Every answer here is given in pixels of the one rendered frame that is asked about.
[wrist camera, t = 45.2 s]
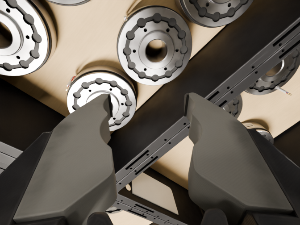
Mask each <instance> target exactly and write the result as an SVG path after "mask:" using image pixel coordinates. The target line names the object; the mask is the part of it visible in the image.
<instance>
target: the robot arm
mask: <svg viewBox="0 0 300 225"><path fill-rule="evenodd" d="M111 117H113V110H112V102H111V95H110V94H106V93H102V94H100V95H98V96H97V97H95V98H94V99H92V100H91V101H89V102H87V103H86V104H84V105H83V106H81V107H80V108H78V109H76V110H75V111H73V112H72V113H71V114H69V115H68V116H67V117H65V118H64V119H63V120H62V121H61V122H60V123H59V124H58V125H57V126H56V127H55V128H54V129H53V130H52V131H51V132H43V133H42V134H41V135H40V136H39V137H38V138H37V139H36V140H35V141H34V142H33V143H32V144H31V145H30V146H29V147H28V148H27V149H26V150H25V151H23V152H22V153H21V154H20V155H19V156H18V157H17V158H16V159H15V160H14V161H13V162H12V163H11V164H10V165H9V166H8V167H7V168H6V169H5V170H4V171H3V172H2V173H1V174H0V225H113V223H112V221H111V219H110V217H109V215H108V214H107V213H105V211H106V210H108V209H109V208H110V207H111V206H112V205H113V204H114V203H115V201H116V199H117V185H116V176H115V169H114V162H113V153H112V149H111V147H110V146H108V145H107V143H108V142H109V141H110V139H111V136H110V129H109V122H108V121H109V120H110V119H111ZM184 117H187V119H188V120H189V121H190V129H189V135H188V137H189V139H190V140H191V141H192V142H193V144H194V146H193V149H192V156H191V161H190V166H189V171H188V194H189V197H190V199H191V200H192V201H193V202H194V203H195V204H196V205H198V206H199V207H200V208H202V209H203V210H204V211H205V213H204V216H203V219H202V222H201V224H200V225H300V168H299V167H298V166H297V165H296V164H295V163H294V162H293V161H292V160H290V159H289V158H288V157H287V156H286V155H285V154H283V153H282V152H281V151H280V150H279V149H277V148H276V147H275V146H274V145H273V144H272V143H270V142H269V141H268V140H267V139H266V138H265V137H264V136H263V135H261V134H260V133H259V132H258V131H257V130H256V129H247V128H246V127H245V126H244V125H243V124H242V123H241V122H240V121H239V120H238V119H236V118H235V117H234V116H233V115H231V114H230V113H228V112H227V111H225V110H224V109H222V108H220V107H219V106H217V105H215V104H214V103H212V102H210V101H208V100H207V99H205V98H203V97H201V96H200V95H198V94H196V93H193V92H192V93H186V94H185V95H184Z"/></svg>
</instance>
